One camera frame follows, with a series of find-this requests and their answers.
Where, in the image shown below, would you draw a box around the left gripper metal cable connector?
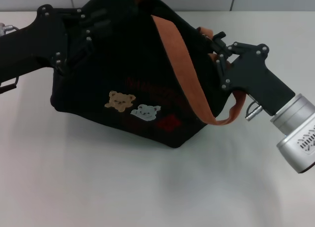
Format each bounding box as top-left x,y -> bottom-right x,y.
0,22 -> 19,37

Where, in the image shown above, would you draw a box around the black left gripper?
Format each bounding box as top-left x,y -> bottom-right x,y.
0,5 -> 110,84

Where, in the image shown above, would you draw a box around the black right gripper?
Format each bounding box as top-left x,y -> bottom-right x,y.
213,38 -> 295,116

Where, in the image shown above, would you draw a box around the black food bag orange straps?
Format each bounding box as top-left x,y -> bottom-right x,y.
50,0 -> 247,149

